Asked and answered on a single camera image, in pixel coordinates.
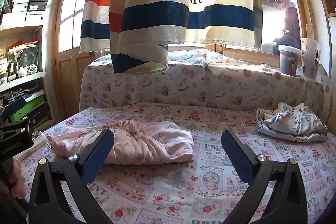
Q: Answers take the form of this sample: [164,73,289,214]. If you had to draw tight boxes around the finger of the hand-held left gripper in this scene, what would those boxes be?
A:
[0,97,26,118]
[25,104,50,125]

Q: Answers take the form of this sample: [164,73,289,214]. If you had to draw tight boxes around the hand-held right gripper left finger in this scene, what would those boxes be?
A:
[29,129,115,224]

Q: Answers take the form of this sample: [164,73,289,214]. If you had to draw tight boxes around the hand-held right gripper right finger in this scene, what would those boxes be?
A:
[221,129,308,224]

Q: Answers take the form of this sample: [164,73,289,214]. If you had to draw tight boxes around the pink printed pants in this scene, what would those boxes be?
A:
[51,120,195,165]

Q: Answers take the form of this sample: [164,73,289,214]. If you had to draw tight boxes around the white printed folded pants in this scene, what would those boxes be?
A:
[255,102,327,135]

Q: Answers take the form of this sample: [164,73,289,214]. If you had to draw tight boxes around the person's left hand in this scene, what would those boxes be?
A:
[8,158,27,201]

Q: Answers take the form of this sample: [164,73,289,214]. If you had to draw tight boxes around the green storage bin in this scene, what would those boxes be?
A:
[9,95,46,122]

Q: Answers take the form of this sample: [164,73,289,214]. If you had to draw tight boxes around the white phone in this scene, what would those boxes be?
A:
[17,130,49,160]

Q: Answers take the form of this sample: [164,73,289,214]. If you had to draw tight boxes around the white shelf unit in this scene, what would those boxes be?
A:
[0,23,51,123]

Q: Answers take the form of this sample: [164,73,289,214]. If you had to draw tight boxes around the wooden glazed door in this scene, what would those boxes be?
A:
[54,0,105,121]

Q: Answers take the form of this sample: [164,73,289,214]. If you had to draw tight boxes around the grey folded garment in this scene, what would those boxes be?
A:
[256,119,328,142]

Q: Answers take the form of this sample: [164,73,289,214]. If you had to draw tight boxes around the dark tub with white lid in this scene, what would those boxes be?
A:
[278,44,300,77]

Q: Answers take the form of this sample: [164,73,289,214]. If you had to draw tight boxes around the white printed cup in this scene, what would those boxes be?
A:
[299,38,322,81]

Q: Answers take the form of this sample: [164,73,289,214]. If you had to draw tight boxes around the striped curtain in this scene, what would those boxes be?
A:
[79,0,263,74]

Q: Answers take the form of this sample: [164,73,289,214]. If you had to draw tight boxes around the wooden window frame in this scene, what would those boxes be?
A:
[168,0,317,68]

